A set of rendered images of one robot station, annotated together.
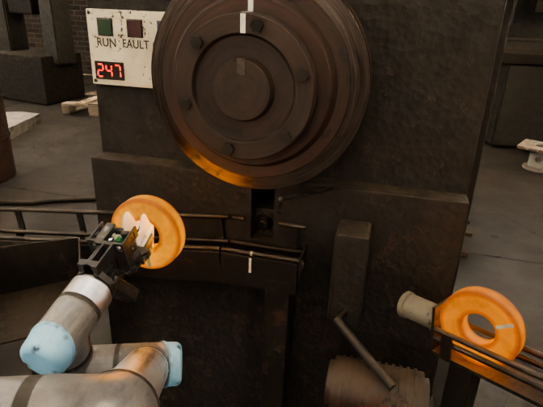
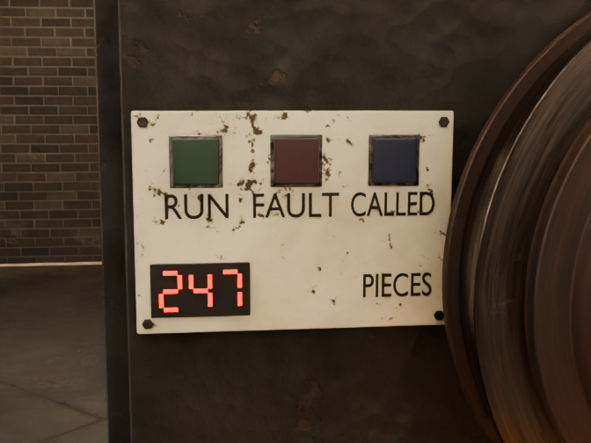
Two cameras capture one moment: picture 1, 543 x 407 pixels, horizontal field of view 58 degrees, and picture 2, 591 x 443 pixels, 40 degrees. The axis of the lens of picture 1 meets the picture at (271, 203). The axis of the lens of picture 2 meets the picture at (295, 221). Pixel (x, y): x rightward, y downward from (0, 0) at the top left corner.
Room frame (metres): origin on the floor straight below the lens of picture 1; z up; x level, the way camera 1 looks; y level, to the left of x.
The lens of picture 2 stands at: (0.63, 0.57, 1.24)
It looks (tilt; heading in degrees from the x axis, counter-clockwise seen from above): 8 degrees down; 340
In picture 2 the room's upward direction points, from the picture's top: straight up
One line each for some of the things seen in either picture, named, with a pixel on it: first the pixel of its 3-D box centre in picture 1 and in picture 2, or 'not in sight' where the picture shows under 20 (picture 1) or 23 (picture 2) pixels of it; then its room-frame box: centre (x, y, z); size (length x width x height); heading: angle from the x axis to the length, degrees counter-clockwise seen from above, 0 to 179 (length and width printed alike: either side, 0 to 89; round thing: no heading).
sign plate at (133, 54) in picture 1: (137, 49); (295, 221); (1.25, 0.34, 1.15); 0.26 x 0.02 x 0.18; 76
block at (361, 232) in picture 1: (349, 271); not in sight; (1.02, -0.19, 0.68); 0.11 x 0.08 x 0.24; 166
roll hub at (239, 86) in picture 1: (245, 88); not in sight; (0.97, 0.06, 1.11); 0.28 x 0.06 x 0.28; 76
